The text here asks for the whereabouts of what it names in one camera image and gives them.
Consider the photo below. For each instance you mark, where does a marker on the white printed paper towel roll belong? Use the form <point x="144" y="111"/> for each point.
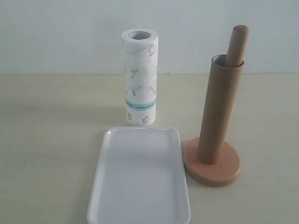
<point x="140" y="59"/>

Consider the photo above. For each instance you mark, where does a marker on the wooden paper towel holder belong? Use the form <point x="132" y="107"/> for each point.
<point x="225" y="171"/>

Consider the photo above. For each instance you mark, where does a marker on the white rectangular tray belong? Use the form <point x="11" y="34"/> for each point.
<point x="140" y="178"/>

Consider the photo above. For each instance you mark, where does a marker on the brown cardboard tube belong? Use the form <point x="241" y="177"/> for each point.
<point x="220" y="95"/>

